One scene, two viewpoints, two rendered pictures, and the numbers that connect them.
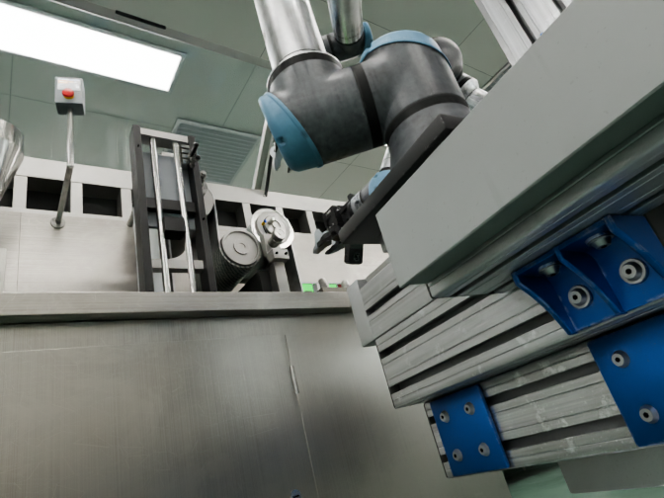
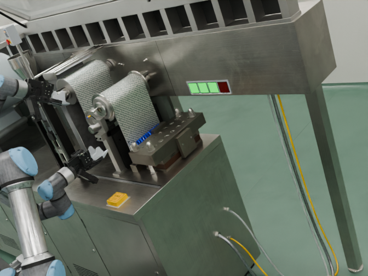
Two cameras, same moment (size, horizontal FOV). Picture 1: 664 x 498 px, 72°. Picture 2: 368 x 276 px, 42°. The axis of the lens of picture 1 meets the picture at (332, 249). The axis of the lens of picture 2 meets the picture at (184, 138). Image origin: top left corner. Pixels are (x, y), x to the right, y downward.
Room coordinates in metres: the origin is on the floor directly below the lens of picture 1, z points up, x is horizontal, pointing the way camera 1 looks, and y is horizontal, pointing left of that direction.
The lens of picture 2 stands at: (1.50, -2.00, 1.92)
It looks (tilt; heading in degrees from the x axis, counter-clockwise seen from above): 24 degrees down; 88
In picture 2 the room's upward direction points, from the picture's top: 21 degrees counter-clockwise
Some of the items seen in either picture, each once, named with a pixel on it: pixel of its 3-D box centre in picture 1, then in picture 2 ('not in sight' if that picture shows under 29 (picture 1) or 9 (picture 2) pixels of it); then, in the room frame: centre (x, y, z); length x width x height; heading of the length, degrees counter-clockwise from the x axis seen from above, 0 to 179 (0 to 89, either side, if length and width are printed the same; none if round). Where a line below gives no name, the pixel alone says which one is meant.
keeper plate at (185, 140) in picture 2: not in sight; (186, 142); (1.56, 0.06, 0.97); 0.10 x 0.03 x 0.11; 40
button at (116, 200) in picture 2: not in sight; (117, 199); (1.18, -0.11, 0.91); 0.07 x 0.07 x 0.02; 40
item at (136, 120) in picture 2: (280, 285); (138, 120); (1.39, 0.19, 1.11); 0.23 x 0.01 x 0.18; 40
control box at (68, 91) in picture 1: (69, 94); (10, 35); (0.92, 0.60, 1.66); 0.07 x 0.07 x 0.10; 25
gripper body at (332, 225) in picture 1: (347, 219); (79, 164); (1.08, -0.06, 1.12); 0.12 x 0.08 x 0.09; 40
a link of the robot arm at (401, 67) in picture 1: (406, 91); not in sight; (0.50, -0.16, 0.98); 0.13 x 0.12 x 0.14; 86
